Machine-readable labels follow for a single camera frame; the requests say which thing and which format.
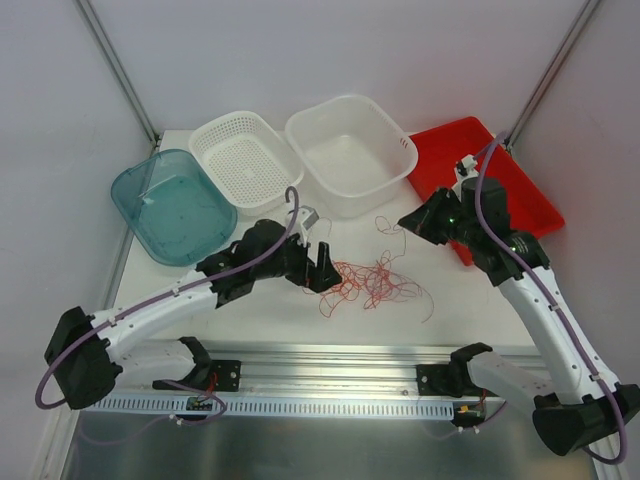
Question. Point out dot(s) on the white plastic tub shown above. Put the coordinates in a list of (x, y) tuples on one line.
[(355, 153)]

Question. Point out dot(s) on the aluminium mounting rail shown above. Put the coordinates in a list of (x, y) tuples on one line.
[(330, 371)]

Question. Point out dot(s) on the aluminium frame post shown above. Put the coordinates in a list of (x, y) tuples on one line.
[(567, 45), (112, 59)]

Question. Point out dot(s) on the white perforated plastic basket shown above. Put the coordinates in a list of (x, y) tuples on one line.
[(247, 160)]

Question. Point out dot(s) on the right aluminium frame post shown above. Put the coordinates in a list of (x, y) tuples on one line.
[(567, 45)]

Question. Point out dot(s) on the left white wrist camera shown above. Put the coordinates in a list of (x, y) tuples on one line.
[(306, 218)]

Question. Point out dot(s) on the teal transparent plastic tub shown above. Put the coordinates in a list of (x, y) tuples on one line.
[(175, 211)]

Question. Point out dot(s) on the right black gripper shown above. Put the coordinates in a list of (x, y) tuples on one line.
[(442, 222)]

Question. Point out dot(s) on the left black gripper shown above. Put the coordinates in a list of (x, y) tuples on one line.
[(310, 270)]

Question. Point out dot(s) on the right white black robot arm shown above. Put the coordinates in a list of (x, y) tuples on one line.
[(583, 401)]

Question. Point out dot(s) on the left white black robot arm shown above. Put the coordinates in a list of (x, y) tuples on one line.
[(88, 355)]

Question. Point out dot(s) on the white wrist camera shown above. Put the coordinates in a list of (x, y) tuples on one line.
[(466, 168), (306, 218)]

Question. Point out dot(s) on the left aluminium frame post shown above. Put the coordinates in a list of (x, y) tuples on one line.
[(112, 59)]

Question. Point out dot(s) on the white slotted cable duct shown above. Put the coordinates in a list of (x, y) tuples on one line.
[(192, 405)]

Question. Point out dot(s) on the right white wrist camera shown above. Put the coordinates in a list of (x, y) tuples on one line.
[(466, 168)]

